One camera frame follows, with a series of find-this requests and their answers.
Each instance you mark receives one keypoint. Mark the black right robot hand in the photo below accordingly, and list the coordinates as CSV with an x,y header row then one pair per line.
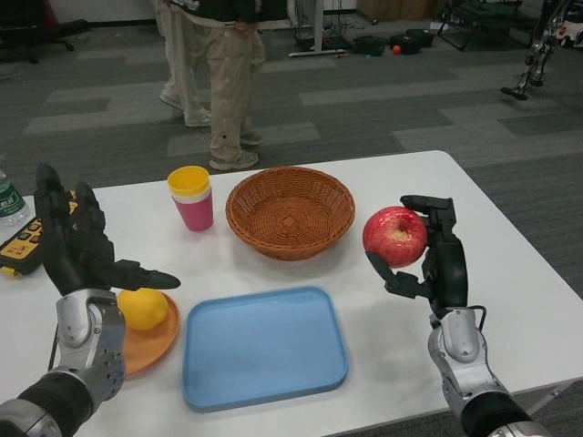
x,y
448,273

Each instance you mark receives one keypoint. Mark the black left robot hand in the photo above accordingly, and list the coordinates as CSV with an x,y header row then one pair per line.
x,y
73,255

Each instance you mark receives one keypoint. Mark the red apple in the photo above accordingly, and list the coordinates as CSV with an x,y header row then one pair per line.
x,y
394,236

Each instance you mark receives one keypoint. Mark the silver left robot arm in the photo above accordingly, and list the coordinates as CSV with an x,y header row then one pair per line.
x,y
86,350

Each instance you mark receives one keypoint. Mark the yellow black remote controller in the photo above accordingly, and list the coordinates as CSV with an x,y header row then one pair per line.
x,y
20,248

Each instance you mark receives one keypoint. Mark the clear plastic water bottle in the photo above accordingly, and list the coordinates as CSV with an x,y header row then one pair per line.
x,y
10,202

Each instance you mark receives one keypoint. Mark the yellow lemon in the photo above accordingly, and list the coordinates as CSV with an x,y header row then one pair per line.
x,y
141,309

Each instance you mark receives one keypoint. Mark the orange plate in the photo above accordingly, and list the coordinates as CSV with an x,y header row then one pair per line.
x,y
150,346

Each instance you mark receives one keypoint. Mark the pink plastic cup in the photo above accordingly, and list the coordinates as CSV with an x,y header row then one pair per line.
x,y
198,216

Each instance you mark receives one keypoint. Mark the yellow plastic cup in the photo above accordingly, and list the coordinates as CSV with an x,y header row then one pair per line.
x,y
189,182

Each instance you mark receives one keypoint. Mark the white plastic cup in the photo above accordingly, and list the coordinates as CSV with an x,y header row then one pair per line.
x,y
200,197

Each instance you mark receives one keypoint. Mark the brown wicker basket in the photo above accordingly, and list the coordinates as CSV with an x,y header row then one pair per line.
x,y
291,214

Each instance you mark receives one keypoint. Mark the blue plastic tray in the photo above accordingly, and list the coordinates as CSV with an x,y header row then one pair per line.
x,y
264,346

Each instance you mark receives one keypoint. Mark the person in white trousers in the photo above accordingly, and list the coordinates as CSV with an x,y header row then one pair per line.
x,y
182,59

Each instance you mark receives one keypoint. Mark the black office chair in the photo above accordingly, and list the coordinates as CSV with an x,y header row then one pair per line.
x,y
27,34

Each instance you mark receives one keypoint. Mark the person in beige trousers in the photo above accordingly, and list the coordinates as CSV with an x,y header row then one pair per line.
x,y
230,82

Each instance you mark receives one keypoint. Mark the silver black humanoid robot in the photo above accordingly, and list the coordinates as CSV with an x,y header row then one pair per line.
x,y
537,54

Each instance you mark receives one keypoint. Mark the large black case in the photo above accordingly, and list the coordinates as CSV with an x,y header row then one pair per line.
x,y
412,40

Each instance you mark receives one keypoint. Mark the small black case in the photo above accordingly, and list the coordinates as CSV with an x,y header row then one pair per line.
x,y
369,45

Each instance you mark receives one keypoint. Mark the black folding lounger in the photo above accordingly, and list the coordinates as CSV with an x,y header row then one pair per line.
x,y
473,20

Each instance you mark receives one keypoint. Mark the white toy car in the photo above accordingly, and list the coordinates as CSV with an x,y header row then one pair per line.
x,y
569,32

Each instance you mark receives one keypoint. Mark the white standing desk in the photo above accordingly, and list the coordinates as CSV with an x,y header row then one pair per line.
x,y
318,23

